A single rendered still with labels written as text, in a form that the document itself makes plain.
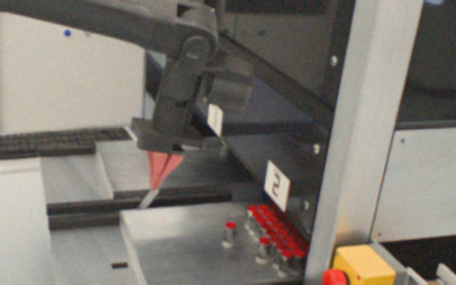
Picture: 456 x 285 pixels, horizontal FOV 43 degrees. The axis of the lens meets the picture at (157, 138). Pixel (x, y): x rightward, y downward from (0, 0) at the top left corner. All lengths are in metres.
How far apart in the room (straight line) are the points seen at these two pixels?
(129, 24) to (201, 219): 0.55
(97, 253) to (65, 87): 0.78
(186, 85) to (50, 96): 0.98
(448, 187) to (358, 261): 0.20
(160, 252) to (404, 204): 0.43
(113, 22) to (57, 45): 0.95
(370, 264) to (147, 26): 0.45
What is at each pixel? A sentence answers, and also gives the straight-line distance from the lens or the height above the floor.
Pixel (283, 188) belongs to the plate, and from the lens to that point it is 1.03.
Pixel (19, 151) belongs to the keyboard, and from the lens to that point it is 1.61.
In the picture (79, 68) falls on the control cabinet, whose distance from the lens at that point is 1.74.
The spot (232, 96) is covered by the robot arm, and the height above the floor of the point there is 1.23.
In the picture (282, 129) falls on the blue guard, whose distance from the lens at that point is 1.02.
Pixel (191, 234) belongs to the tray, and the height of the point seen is 0.88.
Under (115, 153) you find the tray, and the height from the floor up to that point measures 0.88.
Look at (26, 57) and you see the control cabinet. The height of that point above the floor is 1.04.
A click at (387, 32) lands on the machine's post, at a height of 1.34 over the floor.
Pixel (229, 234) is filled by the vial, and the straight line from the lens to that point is 1.09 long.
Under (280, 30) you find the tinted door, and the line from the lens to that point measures 1.05.
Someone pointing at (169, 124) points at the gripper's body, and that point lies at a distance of 0.82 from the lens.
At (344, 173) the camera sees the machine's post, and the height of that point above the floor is 1.14.
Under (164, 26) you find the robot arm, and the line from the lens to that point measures 0.75.
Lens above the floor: 1.49
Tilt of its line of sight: 23 degrees down
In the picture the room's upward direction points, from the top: 3 degrees clockwise
